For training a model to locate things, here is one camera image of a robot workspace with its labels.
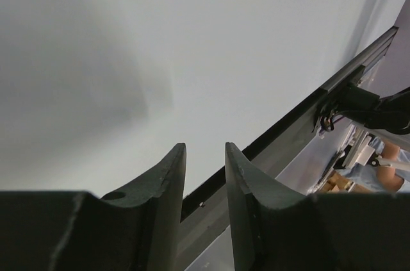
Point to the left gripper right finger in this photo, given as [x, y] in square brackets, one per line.
[276, 228]

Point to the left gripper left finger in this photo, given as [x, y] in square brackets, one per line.
[134, 227]

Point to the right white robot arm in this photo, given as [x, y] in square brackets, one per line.
[390, 113]

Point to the person in blue clothing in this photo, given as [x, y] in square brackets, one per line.
[381, 178]

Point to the aluminium frame rail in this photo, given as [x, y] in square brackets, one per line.
[368, 55]

